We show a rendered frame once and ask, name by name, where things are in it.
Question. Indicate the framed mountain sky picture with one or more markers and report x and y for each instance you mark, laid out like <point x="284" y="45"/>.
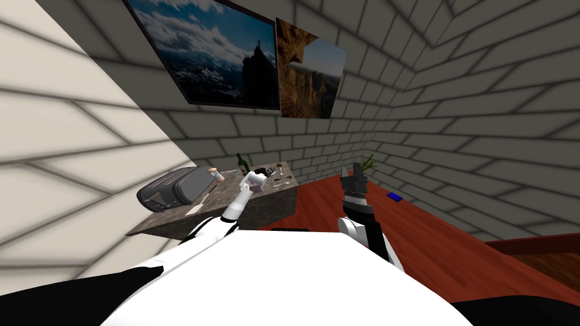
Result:
<point x="213" y="50"/>

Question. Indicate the clear wine glass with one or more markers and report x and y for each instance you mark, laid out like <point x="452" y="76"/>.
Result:
<point x="279" y="169"/>

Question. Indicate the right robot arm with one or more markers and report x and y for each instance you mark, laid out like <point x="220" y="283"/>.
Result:
<point x="369" y="226"/>

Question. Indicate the dark green wine bottle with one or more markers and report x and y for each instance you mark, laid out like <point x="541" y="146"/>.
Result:
<point x="243" y="165"/>

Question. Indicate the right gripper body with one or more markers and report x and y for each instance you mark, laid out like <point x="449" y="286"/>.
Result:
<point x="354" y="184"/>

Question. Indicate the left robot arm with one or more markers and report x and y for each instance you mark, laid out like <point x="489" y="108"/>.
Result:
<point x="238" y="203"/>

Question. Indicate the pale flat knife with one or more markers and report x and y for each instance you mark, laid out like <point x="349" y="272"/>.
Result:
<point x="198" y="206"/>

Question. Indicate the brown stone table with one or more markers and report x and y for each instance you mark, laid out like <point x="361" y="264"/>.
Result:
<point x="267" y="203"/>

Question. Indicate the brown canyon picture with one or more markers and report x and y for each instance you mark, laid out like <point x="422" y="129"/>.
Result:
<point x="308" y="77"/>

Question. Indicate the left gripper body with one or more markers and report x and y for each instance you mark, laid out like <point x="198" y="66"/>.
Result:
<point x="265" y="172"/>

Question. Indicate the thin dark cutlery piece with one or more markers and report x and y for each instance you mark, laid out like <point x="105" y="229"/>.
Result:
<point x="282" y="180"/>

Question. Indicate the small blue flat object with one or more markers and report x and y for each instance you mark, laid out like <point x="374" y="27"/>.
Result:
<point x="394" y="197"/>

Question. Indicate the dark grey toaster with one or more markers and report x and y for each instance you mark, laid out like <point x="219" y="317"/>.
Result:
<point x="174" y="190"/>

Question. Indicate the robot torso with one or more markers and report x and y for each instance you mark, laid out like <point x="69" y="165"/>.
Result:
<point x="281" y="280"/>

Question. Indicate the green potted plant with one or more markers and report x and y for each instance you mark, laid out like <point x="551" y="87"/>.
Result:
<point x="369" y="163"/>

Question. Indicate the pink-capped shaker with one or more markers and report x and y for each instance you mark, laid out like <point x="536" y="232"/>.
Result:
<point x="216" y="174"/>

